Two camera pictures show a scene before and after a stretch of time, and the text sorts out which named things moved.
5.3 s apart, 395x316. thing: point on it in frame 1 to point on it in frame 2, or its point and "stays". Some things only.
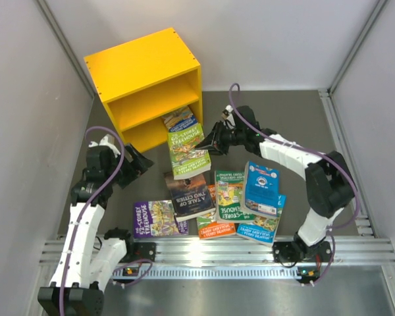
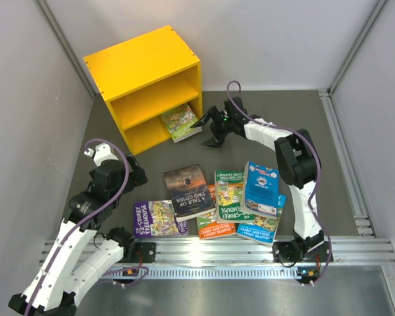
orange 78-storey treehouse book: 209,226 stays
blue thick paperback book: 261,189 stays
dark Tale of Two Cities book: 190,197 stays
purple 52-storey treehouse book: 157,218 stays
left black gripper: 137,166 to 136,177
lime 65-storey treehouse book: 187,160 to 178,121
